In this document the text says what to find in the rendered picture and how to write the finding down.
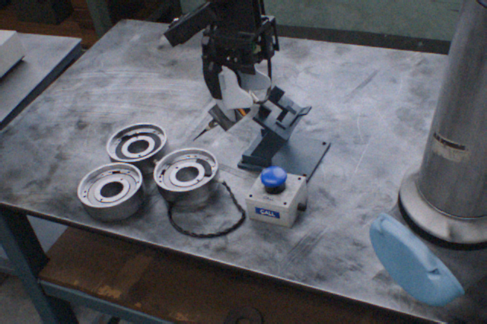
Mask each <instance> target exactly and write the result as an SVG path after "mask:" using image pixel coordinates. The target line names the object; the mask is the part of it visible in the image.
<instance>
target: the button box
mask: <svg viewBox="0 0 487 324"><path fill-rule="evenodd" d="M260 175H261V174H260ZM260 175H259V177H258V179H257V180H256V182H255V184H254V185H253V187H252V189H251V190H250V192H249V193H247V195H246V197H245V202H246V206H247V213H248V214H249V218H250V219H251V220H255V221H261V222H264V223H267V224H274V225H278V226H281V227H284V228H287V229H292V226H293V224H294V223H295V221H296V219H297V217H298V215H299V214H300V212H301V211H306V209H307V206H306V204H305V202H306V201H307V187H306V179H305V176H298V175H294V174H289V173H287V179H286V181H285V182H284V184H283V185H281V186H279V187H278V188H276V189H273V188H271V187H266V186H264V185H263V184H262V183H261V180H260Z"/></svg>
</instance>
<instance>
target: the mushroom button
mask: <svg viewBox="0 0 487 324"><path fill-rule="evenodd" d="M286 179H287V173H286V172H285V170H284V169H282V168H281V167H268V168H266V169H265V170H264V171H263V172H261V175H260V180H261V183H262V184H263V185H264V186H266V187H271V188H273V189H276V188H278V187H279V186H281V185H283V184H284V182H285V181H286Z"/></svg>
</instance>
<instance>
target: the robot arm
mask: <svg viewBox="0 0 487 324"><path fill-rule="evenodd" d="M203 1H205V3H203V4H202V5H200V6H199V7H198V8H196V9H194V10H193V11H191V12H190V13H188V15H186V16H185V17H184V16H183V15H181V16H180V17H178V18H176V19H174V20H173V22H172V23H171V24H170V25H169V26H168V27H169V28H168V29H167V30H166V31H165V32H164V33H163V34H164V36H165V37H166V38H167V40H168V41H169V43H170V44H171V46H172V47H175V46H176V45H178V44H183V43H185V42H187V41H190V40H191V39H192V37H194V36H195V35H196V34H197V33H198V32H199V31H200V30H202V29H205V30H203V32H202V40H201V45H202V55H201V59H202V74H203V78H204V79H205V83H206V85H207V87H208V89H209V91H210V93H211V95H212V98H213V99H215V102H216V103H217V104H218V106H219V108H220V109H221V111H222V112H223V113H224V114H225V116H226V117H228V118H229V120H230V121H232V122H236V121H237V119H236V113H235V109H239V108H249V107H251V106H252V105H253V98H252V97H251V96H250V95H249V93H247V92H246V91H245V90H252V91H254V90H260V89H266V88H269V87H271V84H272V82H271V80H270V78H268V77H267V76H266V75H264V74H262V72H261V71H258V70H257V69H256V66H255V64H256V63H258V64H259V63H261V61H262V60H268V61H269V60H270V59H271V58H272V57H273V56H274V55H275V51H279V50H280V48H279V39H278V31H277V26H276V20H275V17H271V16H263V15H261V13H260V7H259V0H203ZM272 27H274V33H275V43H274V42H273V38H272ZM222 66H225V67H228V68H226V69H224V70H222ZM370 239H371V245H372V247H373V249H374V252H375V253H376V255H377V257H378V259H379V260H380V263H381V265H382V266H383V267H384V268H385V269H386V270H387V272H388V273H389V274H390V276H391V277H392V278H393V280H394V281H395V282H396V283H397V284H398V285H400V286H401V287H402V288H403V289H404V290H405V291H406V292H407V293H409V294H410V295H412V297H413V298H415V299H416V300H419V301H420V302H422V303H426V304H428V305H429V306H434V307H441V306H444V305H447V304H449V303H450V302H451V301H453V300H454V299H456V298H457V297H463V296H464V295H465V292H467V293H468V295H470V296H471V298H473V299H474V300H476V301H478V302H480V303H481V304H483V306H485V307H487V0H462V3H460V9H459V13H458V16H457V22H456V25H455V29H454V35H453V39H452V42H451V45H450V49H449V52H448V55H447V61H446V65H445V69H444V74H443V78H442V81H441V87H440V90H439V94H438V97H437V100H436V104H435V108H434V113H433V116H432V120H431V126H430V129H429V133H428V139H427V143H426V146H425V152H424V155H423V157H422V158H420V159H418V161H416V162H415V163H414V164H413V165H412V166H411V167H410V168H409V169H408V170H407V171H406V172H405V173H404V175H403V178H402V179H401V183H400V187H399V192H398V196H397V200H396V204H395V205H394V206H393V207H392V208H391V209H390V210H389V211H387V212H385V213H380V214H379V215H378V218H377V219H375V220H374V221H373V222H372V224H371V227H370Z"/></svg>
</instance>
